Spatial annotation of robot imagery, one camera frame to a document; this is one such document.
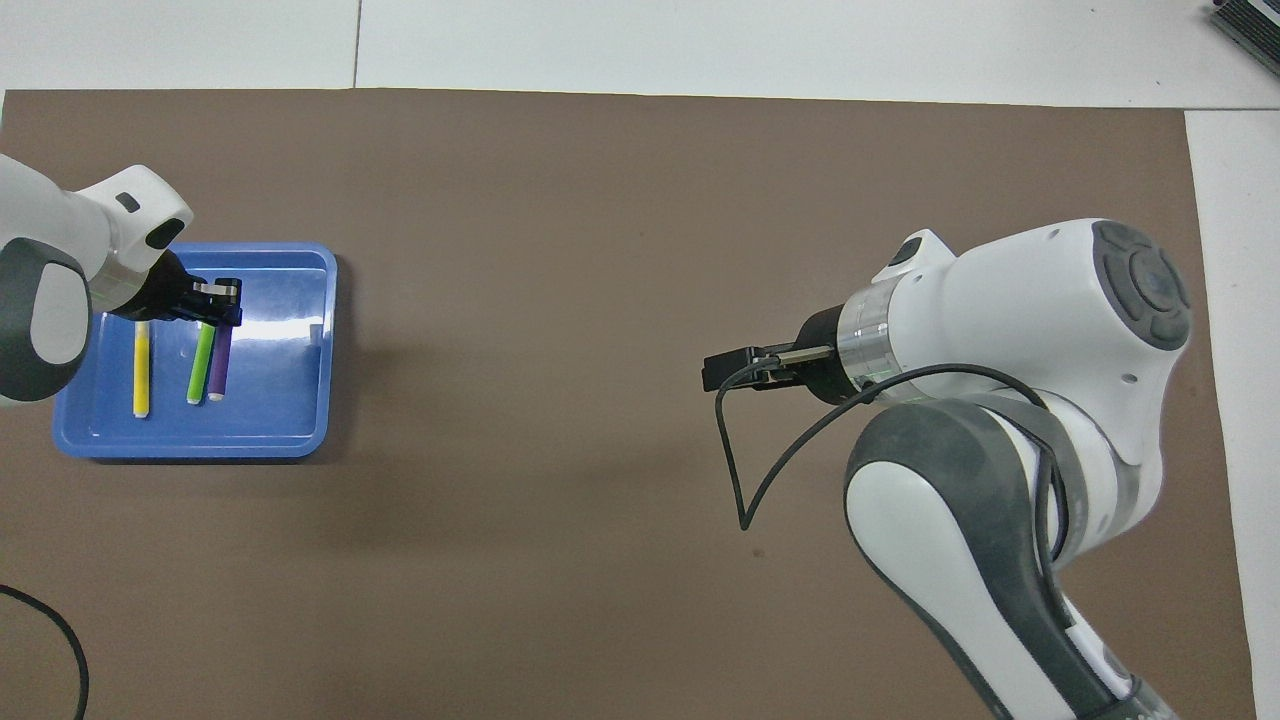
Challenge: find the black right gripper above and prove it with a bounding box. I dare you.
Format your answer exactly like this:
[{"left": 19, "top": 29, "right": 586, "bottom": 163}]
[{"left": 703, "top": 305, "right": 863, "bottom": 407}]

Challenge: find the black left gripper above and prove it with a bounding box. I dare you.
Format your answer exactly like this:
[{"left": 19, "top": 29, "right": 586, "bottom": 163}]
[{"left": 128, "top": 250, "right": 244, "bottom": 331}]

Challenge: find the purple pen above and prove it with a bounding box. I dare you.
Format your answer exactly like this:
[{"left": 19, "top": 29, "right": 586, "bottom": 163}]
[{"left": 207, "top": 325, "right": 233, "bottom": 403}]

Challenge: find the green pen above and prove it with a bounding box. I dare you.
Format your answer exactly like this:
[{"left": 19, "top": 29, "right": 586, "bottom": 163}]
[{"left": 186, "top": 322, "right": 217, "bottom": 406}]

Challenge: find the yellow pen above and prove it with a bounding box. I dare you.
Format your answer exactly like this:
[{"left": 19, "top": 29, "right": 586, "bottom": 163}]
[{"left": 133, "top": 322, "right": 153, "bottom": 419}]

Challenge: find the blue plastic tray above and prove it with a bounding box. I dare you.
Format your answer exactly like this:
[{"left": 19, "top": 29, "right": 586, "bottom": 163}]
[{"left": 52, "top": 242, "right": 338, "bottom": 461}]

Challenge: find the brown table mat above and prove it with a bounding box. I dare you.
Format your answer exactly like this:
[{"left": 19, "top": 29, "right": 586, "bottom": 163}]
[{"left": 0, "top": 88, "right": 1256, "bottom": 720}]

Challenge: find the grey ribbed device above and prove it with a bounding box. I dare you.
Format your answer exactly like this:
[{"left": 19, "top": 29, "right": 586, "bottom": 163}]
[{"left": 1208, "top": 0, "right": 1280, "bottom": 63}]

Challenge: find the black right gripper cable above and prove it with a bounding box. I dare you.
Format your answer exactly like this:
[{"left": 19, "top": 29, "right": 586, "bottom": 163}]
[{"left": 715, "top": 345, "right": 1071, "bottom": 581}]

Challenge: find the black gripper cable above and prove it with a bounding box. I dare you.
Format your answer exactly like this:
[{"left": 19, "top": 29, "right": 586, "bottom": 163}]
[
  {"left": 715, "top": 345, "right": 1071, "bottom": 581},
  {"left": 0, "top": 585, "right": 91, "bottom": 720}
]

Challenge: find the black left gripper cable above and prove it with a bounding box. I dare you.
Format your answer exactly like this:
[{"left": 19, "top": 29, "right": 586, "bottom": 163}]
[{"left": 0, "top": 585, "right": 91, "bottom": 720}]

